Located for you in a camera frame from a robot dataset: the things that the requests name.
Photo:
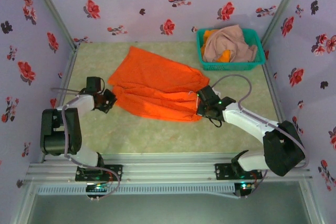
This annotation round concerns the bright red-orange shorts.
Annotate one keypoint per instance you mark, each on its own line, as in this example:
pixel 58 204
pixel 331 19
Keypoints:
pixel 157 85

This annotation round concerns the light orange shorts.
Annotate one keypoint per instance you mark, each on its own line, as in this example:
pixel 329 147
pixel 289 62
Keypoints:
pixel 209 35

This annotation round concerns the beige pink shorts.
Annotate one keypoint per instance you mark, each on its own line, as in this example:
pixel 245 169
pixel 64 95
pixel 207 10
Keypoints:
pixel 231 41

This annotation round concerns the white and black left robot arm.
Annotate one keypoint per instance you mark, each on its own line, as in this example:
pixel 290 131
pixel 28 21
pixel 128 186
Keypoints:
pixel 59 129

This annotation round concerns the teal plastic basket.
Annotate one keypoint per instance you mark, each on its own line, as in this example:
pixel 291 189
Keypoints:
pixel 228 66

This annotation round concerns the controller board with green light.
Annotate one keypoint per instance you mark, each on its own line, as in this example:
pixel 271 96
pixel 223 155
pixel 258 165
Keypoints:
pixel 244 188
pixel 97 187

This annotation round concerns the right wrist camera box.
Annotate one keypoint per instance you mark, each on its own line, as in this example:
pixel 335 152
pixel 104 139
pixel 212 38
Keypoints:
pixel 208 93

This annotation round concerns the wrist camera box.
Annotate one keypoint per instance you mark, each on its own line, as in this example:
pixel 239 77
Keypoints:
pixel 208 93
pixel 94 84

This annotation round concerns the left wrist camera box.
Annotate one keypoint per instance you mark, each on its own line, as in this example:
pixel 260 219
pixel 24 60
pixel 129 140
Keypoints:
pixel 94 84

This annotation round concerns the aluminium table side rail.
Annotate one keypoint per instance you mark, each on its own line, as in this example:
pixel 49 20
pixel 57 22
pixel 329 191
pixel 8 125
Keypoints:
pixel 270 87
pixel 68 72

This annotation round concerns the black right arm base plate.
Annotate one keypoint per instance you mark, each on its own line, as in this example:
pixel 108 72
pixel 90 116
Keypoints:
pixel 223 171

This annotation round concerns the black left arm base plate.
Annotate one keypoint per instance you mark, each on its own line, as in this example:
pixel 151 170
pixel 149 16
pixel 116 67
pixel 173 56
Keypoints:
pixel 115 172

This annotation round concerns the aluminium mounting rail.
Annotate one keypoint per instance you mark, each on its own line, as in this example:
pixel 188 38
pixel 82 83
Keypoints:
pixel 168 169

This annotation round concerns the aluminium frame post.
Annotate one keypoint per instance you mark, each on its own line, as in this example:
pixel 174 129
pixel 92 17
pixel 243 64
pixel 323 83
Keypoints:
pixel 52 9
pixel 283 6

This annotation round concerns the aluminium lower frame bar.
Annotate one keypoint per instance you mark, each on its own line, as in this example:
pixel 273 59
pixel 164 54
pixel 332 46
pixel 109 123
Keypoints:
pixel 21 203
pixel 312 203

